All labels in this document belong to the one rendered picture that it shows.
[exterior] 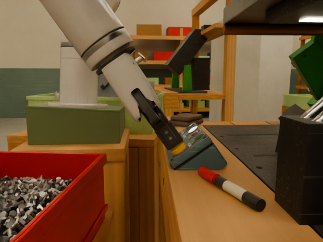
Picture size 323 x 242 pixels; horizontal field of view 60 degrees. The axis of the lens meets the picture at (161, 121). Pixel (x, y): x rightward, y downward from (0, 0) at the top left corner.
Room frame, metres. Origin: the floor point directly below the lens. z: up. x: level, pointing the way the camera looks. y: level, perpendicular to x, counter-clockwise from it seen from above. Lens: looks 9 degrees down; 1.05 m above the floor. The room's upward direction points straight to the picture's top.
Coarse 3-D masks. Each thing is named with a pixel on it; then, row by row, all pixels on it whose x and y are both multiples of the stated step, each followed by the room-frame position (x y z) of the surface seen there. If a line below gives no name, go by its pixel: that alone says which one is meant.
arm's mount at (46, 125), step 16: (32, 112) 0.82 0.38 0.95; (48, 112) 0.82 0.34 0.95; (64, 112) 0.83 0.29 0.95; (80, 112) 0.83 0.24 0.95; (96, 112) 0.83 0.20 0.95; (112, 112) 0.84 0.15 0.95; (32, 128) 0.82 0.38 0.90; (48, 128) 0.82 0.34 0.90; (64, 128) 0.82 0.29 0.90; (80, 128) 0.83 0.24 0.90; (96, 128) 0.83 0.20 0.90; (112, 128) 0.84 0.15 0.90; (32, 144) 0.82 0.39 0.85; (48, 144) 0.82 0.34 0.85; (64, 144) 0.83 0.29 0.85
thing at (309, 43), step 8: (304, 48) 0.46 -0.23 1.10; (312, 48) 0.45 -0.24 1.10; (320, 48) 0.46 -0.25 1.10; (296, 56) 0.46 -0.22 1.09; (304, 56) 0.46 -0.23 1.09; (312, 56) 0.46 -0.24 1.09; (320, 56) 0.46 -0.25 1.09; (296, 64) 0.46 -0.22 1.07; (304, 64) 0.46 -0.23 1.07; (312, 64) 0.46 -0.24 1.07; (320, 64) 0.46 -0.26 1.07; (304, 72) 0.46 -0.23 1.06; (312, 72) 0.46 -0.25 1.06; (320, 72) 0.47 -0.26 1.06; (304, 80) 0.48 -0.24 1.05; (312, 80) 0.47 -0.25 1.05; (320, 80) 0.47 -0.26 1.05; (312, 88) 0.47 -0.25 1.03; (320, 88) 0.47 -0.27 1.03; (320, 96) 0.48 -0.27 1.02
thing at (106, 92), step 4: (100, 76) 1.61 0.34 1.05; (104, 76) 1.60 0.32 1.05; (100, 80) 1.60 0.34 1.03; (104, 80) 1.60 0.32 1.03; (100, 88) 1.58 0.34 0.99; (108, 88) 1.58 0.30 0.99; (100, 92) 1.57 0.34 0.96; (104, 92) 1.57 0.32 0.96; (108, 92) 1.57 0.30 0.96; (112, 92) 1.56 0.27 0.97; (100, 96) 1.56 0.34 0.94; (104, 96) 1.56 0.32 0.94; (108, 96) 1.56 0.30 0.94
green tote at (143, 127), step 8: (32, 96) 1.34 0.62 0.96; (40, 96) 1.33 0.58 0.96; (48, 96) 1.33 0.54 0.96; (160, 96) 1.49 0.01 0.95; (32, 104) 1.34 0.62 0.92; (112, 104) 1.29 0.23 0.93; (120, 104) 1.28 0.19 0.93; (128, 112) 1.28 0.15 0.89; (128, 120) 1.28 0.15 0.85; (144, 120) 1.27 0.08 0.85; (136, 128) 1.27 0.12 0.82; (144, 128) 1.27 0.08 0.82; (152, 128) 1.27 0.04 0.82
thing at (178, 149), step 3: (180, 144) 0.46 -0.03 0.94; (183, 144) 0.46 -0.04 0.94; (174, 147) 0.46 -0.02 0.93; (177, 147) 0.46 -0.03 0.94; (180, 147) 0.46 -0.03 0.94; (183, 147) 0.46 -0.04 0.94; (171, 150) 0.46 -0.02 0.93; (174, 150) 0.46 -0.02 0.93; (177, 150) 0.45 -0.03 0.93; (180, 150) 0.45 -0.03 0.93; (174, 153) 0.46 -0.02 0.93; (177, 153) 0.45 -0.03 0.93
